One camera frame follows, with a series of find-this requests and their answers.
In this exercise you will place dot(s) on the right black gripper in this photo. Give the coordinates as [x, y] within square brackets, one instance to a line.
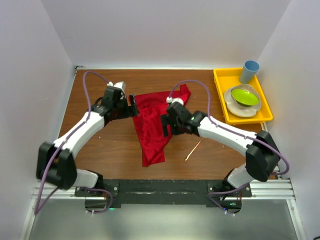
[165, 120]

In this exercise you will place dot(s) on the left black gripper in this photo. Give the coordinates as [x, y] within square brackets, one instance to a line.
[131, 111]

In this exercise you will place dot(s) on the red cloth napkin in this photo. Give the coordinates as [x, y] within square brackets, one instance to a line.
[149, 128]

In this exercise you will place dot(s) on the copper fork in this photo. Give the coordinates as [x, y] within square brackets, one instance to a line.
[195, 147]

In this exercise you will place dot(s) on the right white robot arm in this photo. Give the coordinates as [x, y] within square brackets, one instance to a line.
[259, 149]

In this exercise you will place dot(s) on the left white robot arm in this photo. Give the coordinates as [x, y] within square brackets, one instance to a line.
[56, 160]

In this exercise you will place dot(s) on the white plate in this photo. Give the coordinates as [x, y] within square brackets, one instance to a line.
[238, 110]

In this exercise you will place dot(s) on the yellow plastic tray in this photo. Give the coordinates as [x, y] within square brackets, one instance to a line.
[224, 78]

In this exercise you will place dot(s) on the green bowl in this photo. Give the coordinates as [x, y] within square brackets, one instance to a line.
[244, 97]

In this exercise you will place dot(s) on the blue plastic cup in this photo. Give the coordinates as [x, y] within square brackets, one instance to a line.
[250, 68]

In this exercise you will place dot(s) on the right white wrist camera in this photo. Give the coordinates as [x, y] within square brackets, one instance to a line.
[171, 100]

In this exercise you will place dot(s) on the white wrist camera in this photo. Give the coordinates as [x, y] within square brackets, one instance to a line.
[171, 100]
[120, 85]

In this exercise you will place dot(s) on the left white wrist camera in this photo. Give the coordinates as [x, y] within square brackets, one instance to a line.
[120, 85]

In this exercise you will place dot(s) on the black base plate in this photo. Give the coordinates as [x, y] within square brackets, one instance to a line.
[173, 192]

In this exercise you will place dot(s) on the aluminium frame rail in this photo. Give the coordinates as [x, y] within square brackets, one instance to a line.
[277, 189]

